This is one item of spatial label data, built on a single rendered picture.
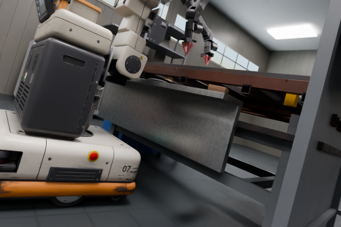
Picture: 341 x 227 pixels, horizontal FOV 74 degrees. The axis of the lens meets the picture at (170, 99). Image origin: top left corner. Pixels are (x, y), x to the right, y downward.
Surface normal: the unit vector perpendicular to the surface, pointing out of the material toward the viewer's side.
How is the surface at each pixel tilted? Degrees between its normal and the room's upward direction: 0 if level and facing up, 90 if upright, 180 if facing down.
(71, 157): 90
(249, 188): 90
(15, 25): 90
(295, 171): 90
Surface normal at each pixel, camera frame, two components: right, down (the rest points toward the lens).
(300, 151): -0.66, -0.22
